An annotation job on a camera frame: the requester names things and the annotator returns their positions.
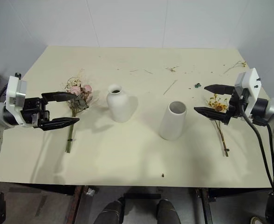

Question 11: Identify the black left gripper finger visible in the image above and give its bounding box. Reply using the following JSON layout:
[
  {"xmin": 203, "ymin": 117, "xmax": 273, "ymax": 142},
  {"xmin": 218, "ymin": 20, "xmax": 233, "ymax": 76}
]
[
  {"xmin": 33, "ymin": 117, "xmax": 80, "ymax": 132},
  {"xmin": 41, "ymin": 91, "xmax": 78, "ymax": 104}
]

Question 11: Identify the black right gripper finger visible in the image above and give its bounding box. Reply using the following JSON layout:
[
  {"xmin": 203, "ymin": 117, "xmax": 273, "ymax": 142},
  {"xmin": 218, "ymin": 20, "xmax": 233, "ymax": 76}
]
[
  {"xmin": 204, "ymin": 84, "xmax": 236, "ymax": 96},
  {"xmin": 193, "ymin": 106, "xmax": 229, "ymax": 123}
]

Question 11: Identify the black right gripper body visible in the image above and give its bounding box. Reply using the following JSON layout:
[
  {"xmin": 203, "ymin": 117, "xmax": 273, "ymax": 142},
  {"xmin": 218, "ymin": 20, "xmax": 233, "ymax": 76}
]
[{"xmin": 225, "ymin": 87, "xmax": 250, "ymax": 125}]

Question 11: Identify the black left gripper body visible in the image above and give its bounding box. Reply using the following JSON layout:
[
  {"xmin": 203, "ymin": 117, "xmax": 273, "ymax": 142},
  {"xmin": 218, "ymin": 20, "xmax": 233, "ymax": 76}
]
[{"xmin": 20, "ymin": 97, "xmax": 51, "ymax": 128}]

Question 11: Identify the white tapered cylinder vase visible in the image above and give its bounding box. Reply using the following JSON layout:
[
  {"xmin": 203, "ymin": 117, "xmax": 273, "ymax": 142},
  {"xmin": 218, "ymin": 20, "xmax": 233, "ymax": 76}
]
[{"xmin": 159, "ymin": 100, "xmax": 188, "ymax": 141}]

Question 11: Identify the white round-bellied ceramic vase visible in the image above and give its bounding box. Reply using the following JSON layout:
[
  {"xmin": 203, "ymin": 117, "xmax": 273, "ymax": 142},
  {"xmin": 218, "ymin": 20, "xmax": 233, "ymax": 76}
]
[{"xmin": 106, "ymin": 84, "xmax": 131, "ymax": 123}]

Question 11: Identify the yellow dried flower sprig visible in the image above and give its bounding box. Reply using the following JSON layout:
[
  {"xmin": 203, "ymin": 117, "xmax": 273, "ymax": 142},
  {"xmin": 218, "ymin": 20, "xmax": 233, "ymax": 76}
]
[{"xmin": 206, "ymin": 93, "xmax": 230, "ymax": 157}]

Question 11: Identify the pink dried flower bouquet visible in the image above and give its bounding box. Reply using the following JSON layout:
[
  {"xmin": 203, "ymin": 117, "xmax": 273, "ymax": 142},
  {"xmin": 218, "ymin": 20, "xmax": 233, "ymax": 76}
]
[{"xmin": 64, "ymin": 68, "xmax": 94, "ymax": 154}]

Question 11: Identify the dry yellow twig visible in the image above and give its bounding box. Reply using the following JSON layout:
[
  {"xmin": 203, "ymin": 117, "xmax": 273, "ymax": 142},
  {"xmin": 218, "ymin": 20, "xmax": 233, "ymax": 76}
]
[{"xmin": 223, "ymin": 60, "xmax": 247, "ymax": 75}]

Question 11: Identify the thin dry stem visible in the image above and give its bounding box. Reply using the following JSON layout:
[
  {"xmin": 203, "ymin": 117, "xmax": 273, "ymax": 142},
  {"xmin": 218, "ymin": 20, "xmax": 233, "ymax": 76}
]
[{"xmin": 163, "ymin": 79, "xmax": 178, "ymax": 95}]

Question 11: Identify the dark rounded robot foot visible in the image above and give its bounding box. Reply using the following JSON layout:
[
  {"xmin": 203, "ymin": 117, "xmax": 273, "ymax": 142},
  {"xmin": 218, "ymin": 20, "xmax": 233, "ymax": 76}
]
[
  {"xmin": 93, "ymin": 197, "xmax": 126, "ymax": 224},
  {"xmin": 156, "ymin": 198, "xmax": 182, "ymax": 224}
]

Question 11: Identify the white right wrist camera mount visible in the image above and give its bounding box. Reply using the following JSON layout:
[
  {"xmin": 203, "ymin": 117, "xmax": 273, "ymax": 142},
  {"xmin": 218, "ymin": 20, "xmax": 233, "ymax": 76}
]
[{"xmin": 234, "ymin": 68, "xmax": 260, "ymax": 117}]

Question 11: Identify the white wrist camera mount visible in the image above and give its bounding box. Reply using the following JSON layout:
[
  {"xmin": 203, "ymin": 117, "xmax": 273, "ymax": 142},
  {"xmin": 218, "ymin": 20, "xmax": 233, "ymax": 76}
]
[
  {"xmin": 5, "ymin": 72, "xmax": 27, "ymax": 115},
  {"xmin": 234, "ymin": 68, "xmax": 260, "ymax": 117}
]

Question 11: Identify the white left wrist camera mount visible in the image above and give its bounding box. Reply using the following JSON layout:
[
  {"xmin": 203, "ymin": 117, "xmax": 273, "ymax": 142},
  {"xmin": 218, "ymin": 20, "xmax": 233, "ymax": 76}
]
[{"xmin": 5, "ymin": 72, "xmax": 27, "ymax": 115}]

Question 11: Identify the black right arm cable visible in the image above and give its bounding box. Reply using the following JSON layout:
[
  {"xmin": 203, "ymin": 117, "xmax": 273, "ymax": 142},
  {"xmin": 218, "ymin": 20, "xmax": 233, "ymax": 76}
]
[{"xmin": 239, "ymin": 89, "xmax": 274, "ymax": 192}]

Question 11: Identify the black table frame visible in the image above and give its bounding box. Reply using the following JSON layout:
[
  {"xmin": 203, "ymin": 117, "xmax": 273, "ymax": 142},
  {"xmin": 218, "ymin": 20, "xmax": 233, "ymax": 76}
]
[{"xmin": 8, "ymin": 182, "xmax": 274, "ymax": 224}]

